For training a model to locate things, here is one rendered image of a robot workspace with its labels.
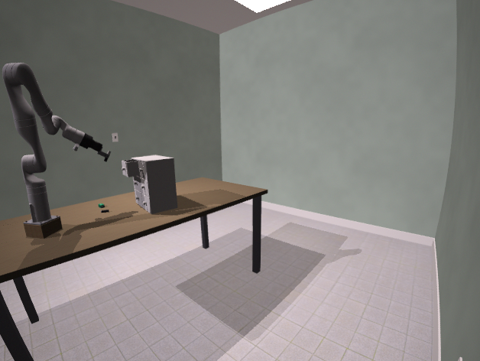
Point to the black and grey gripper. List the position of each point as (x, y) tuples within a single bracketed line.
[(86, 141)]

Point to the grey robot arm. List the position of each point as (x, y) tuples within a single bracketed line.
[(15, 75)]

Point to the small grey chest of drawers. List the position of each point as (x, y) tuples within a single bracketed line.
[(161, 183)]

